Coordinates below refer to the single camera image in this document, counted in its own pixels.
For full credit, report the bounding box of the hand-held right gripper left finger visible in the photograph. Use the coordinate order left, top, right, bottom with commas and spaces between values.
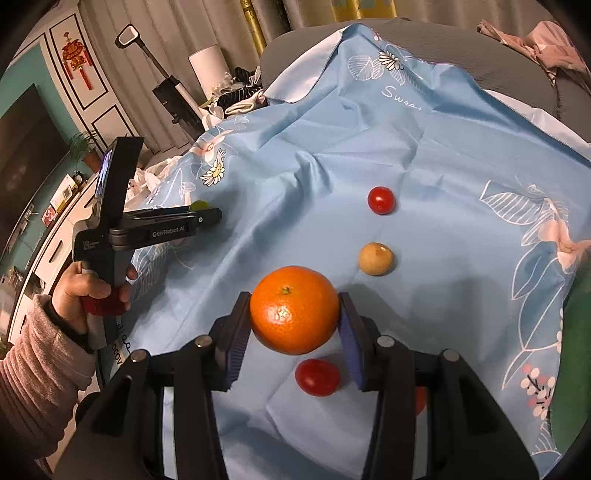
69, 292, 254, 467

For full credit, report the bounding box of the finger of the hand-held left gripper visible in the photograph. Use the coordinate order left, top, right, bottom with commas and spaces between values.
124, 208, 223, 230

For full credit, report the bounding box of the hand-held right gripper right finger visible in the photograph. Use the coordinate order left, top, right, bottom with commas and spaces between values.
338, 292, 532, 467

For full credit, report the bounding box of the orange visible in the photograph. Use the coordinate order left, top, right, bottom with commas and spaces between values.
249, 265, 341, 356

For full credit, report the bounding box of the person's left forearm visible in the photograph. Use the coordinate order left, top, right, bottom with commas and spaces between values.
0, 294, 99, 459

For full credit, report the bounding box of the person's left hand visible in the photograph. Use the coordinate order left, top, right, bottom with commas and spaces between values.
51, 262, 138, 336

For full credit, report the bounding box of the white crumpled bag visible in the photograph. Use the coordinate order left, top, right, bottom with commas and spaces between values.
127, 154, 186, 200

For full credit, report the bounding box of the oval red cherry tomato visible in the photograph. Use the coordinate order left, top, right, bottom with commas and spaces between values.
295, 359, 342, 398

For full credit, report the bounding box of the potted green plant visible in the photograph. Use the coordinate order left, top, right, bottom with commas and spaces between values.
68, 130, 103, 172

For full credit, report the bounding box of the white tv cabinet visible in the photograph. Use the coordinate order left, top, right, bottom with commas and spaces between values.
0, 182, 122, 365

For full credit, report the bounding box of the yellowish brown longan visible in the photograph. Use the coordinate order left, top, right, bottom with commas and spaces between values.
359, 242, 394, 277

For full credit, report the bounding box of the black television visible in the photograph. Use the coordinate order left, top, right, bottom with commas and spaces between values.
0, 83, 66, 252

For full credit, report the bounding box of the upright vacuum cleaner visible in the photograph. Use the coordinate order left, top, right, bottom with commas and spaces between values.
114, 25, 205, 138

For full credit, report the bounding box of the grey curtain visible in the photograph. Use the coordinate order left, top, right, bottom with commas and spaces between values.
76, 0, 342, 160

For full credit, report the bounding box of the pile of clothes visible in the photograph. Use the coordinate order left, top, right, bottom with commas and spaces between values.
198, 66, 269, 121

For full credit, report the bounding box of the red knot ornament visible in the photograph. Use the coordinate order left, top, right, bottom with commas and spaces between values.
61, 31, 96, 91

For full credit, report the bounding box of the round red cherry tomato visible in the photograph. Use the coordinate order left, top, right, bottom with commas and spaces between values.
368, 186, 396, 216

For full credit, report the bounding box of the white cylinder appliance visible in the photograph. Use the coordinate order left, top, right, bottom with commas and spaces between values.
188, 44, 232, 103

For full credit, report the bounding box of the blue floral cloth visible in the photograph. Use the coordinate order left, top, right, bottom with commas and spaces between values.
106, 21, 591, 480

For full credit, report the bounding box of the yellow curtain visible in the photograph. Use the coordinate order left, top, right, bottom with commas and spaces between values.
242, 0, 269, 55

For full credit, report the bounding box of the green cloth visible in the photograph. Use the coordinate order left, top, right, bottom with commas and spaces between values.
549, 284, 591, 464

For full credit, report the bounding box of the pink cloth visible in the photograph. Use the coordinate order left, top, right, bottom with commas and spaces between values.
477, 18, 591, 88

